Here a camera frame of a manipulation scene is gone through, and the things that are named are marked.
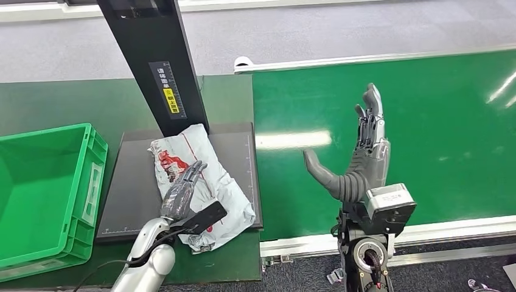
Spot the black scanner post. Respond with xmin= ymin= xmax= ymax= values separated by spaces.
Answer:
xmin=96 ymin=0 xmax=211 ymax=138

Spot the dark green table mat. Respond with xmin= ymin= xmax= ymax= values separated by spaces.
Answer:
xmin=0 ymin=74 xmax=262 ymax=292

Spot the green plastic crate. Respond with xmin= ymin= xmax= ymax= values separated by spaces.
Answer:
xmin=0 ymin=123 xmax=109 ymax=282

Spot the metal conveyor support bracket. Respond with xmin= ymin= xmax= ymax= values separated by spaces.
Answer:
xmin=326 ymin=266 xmax=344 ymax=285

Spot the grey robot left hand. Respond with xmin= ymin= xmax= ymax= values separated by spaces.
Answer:
xmin=160 ymin=160 xmax=208 ymax=221

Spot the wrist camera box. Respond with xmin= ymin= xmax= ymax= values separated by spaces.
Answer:
xmin=181 ymin=201 xmax=228 ymax=236
xmin=354 ymin=183 xmax=417 ymax=236

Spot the white baseboard strip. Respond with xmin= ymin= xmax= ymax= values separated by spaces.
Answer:
xmin=0 ymin=0 xmax=364 ymax=23

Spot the black scanner base plate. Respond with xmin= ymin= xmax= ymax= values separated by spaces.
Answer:
xmin=94 ymin=122 xmax=263 ymax=244

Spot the thin aluminium conveyor rail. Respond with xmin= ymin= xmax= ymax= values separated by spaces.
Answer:
xmin=234 ymin=42 xmax=516 ymax=75

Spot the grey plate on floor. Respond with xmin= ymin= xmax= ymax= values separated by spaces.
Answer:
xmin=503 ymin=263 xmax=516 ymax=290

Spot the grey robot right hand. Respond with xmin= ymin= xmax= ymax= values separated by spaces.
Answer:
xmin=303 ymin=83 xmax=391 ymax=203

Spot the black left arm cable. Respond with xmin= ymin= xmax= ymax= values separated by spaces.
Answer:
xmin=72 ymin=229 xmax=188 ymax=292

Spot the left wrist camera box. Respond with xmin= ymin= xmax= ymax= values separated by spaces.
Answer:
xmin=181 ymin=201 xmax=228 ymax=236

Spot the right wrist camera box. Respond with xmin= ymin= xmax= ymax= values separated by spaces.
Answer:
xmin=354 ymin=183 xmax=417 ymax=236

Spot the shiny metal floor fitting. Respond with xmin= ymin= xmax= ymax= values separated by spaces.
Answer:
xmin=467 ymin=278 xmax=501 ymax=292

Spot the white plastic mailer package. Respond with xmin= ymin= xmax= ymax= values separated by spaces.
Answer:
xmin=148 ymin=123 xmax=257 ymax=255

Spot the wide aluminium conveyor rail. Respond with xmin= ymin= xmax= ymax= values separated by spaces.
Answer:
xmin=259 ymin=215 xmax=516 ymax=270

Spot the green conveyor belt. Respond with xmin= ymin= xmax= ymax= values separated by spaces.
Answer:
xmin=251 ymin=48 xmax=516 ymax=243

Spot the small metal conveyor hinge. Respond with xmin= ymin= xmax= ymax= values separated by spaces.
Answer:
xmin=261 ymin=254 xmax=295 ymax=275

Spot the black yellow post label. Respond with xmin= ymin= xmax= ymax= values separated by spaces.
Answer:
xmin=148 ymin=61 xmax=188 ymax=120

